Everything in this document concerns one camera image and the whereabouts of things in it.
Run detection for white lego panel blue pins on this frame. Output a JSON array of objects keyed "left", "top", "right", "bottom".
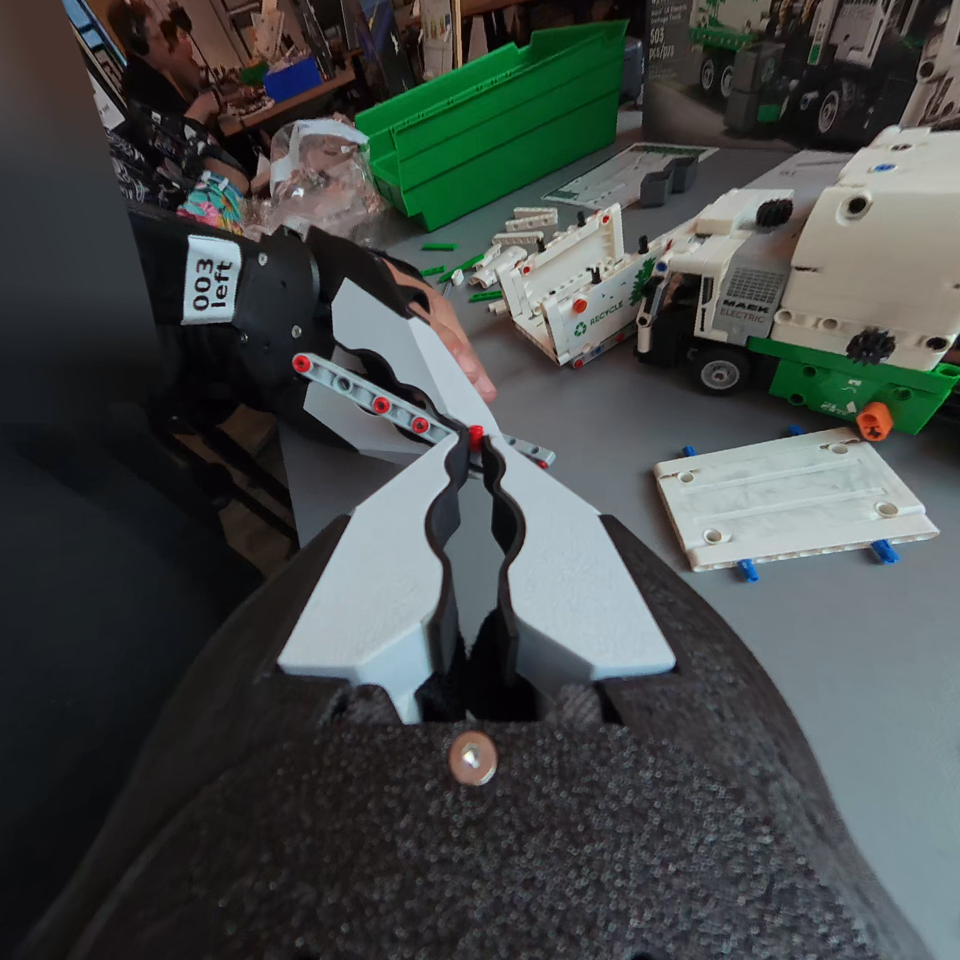
[{"left": 652, "top": 426, "right": 941, "bottom": 583}]

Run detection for lego set box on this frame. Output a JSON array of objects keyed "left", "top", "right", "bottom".
[{"left": 641, "top": 0, "right": 960, "bottom": 151}]

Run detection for blue plastic bin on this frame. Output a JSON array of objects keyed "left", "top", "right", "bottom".
[{"left": 262, "top": 56, "right": 325, "bottom": 102}]

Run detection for pile of white lego pieces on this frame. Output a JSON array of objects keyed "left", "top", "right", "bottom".
[{"left": 468, "top": 204, "right": 560, "bottom": 290}]

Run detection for person's left hand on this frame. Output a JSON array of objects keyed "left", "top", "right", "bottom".
[{"left": 408, "top": 281, "right": 498, "bottom": 404}]

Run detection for green plastic bin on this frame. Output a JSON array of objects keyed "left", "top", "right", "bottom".
[{"left": 354, "top": 18, "right": 631, "bottom": 234}]

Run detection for white green lego truck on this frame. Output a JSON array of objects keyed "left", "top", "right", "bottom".
[{"left": 633, "top": 123, "right": 960, "bottom": 438}]

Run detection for clear plastic bag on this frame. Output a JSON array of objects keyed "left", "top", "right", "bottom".
[{"left": 255, "top": 118, "right": 384, "bottom": 241}]

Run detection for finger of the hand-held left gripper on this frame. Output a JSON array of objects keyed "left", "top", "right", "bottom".
[
  {"left": 328, "top": 277, "right": 501, "bottom": 438},
  {"left": 302, "top": 381, "right": 445, "bottom": 459}
]

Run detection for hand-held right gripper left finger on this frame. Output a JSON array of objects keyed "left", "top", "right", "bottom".
[{"left": 276, "top": 433, "right": 470, "bottom": 726}]

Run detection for colourful floral cloth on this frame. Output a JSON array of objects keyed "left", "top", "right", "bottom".
[{"left": 176, "top": 171, "right": 252, "bottom": 237}]

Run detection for green white sticker sheet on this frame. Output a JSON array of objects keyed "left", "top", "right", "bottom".
[{"left": 541, "top": 142, "right": 720, "bottom": 210}]

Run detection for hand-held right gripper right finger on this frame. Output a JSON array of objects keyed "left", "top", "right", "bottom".
[{"left": 480, "top": 436, "right": 678, "bottom": 684}]

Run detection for grey lego beam red pins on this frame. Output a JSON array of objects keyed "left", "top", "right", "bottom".
[
  {"left": 291, "top": 352, "right": 462, "bottom": 445},
  {"left": 495, "top": 433, "right": 558, "bottom": 471}
]

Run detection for white lego container assembly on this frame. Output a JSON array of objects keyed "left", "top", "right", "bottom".
[{"left": 496, "top": 202, "right": 676, "bottom": 370}]

